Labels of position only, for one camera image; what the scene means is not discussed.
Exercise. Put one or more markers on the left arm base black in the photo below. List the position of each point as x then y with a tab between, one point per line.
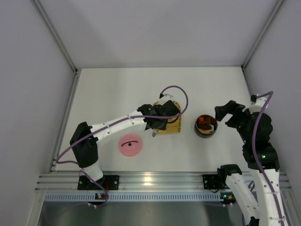
109	182

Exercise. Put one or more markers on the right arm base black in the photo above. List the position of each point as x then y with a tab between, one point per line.
213	183

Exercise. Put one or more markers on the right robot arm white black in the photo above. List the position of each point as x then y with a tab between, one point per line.
264	208

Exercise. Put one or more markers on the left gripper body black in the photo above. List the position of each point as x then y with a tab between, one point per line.
163	123

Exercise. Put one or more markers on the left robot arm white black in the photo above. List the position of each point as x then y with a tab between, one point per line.
88	137

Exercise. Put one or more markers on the round steel lunch box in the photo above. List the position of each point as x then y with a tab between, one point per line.
206	133

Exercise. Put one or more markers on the bamboo woven tray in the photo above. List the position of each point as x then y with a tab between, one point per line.
173	126

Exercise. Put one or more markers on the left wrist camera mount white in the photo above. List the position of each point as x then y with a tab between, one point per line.
165	96

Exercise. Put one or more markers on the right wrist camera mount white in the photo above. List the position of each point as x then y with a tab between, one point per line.
257	103

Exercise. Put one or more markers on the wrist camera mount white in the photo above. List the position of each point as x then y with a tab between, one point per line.
257	103
165	96

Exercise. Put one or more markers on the pink round lid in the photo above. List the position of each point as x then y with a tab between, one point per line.
130	145

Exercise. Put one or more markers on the aluminium rail frame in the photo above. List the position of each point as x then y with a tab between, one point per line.
133	187

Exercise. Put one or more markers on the metal tongs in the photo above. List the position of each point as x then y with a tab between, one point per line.
154	132

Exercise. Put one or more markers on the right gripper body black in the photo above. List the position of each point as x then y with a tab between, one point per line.
229	113

